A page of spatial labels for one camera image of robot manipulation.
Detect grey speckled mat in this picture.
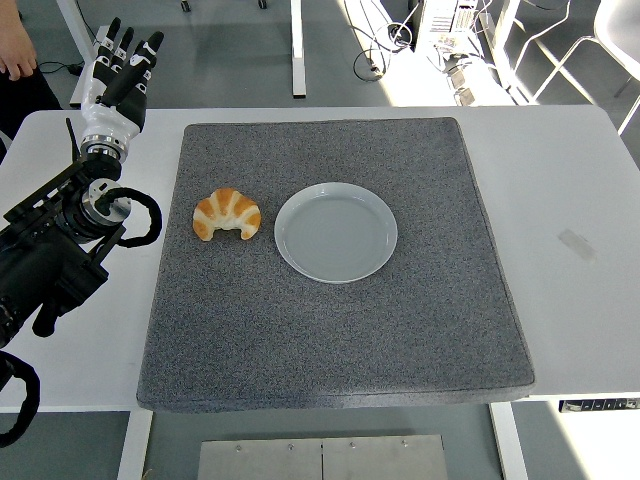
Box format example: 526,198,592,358
135,116,536,415

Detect person's hand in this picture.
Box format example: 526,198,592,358
0,20,39,82

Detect white computer tower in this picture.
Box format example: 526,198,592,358
414,0,481,51

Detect white background desk leg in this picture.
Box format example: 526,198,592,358
55,0,112,109
289,0,307,99

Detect pale grey round plate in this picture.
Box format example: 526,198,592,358
273,181,399,285

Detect thin black floor cable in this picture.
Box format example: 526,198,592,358
37,60,84,77

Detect golden croissant bread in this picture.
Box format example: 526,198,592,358
192,187,263,242

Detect clear tape strip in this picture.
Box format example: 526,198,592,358
557,228,598,264

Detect looped black floor cable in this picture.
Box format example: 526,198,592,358
352,19,416,80

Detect white table leg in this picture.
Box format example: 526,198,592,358
488,402,530,480
115,410,154,480

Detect grey metal plate with screws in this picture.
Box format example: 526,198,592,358
196,434,449,480

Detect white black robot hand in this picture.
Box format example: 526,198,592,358
79,17,166,144

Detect white frame chair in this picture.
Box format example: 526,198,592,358
509,0,640,136

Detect person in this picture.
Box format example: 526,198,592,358
0,0,64,151

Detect table height control panel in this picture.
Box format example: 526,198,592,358
558,398,640,414

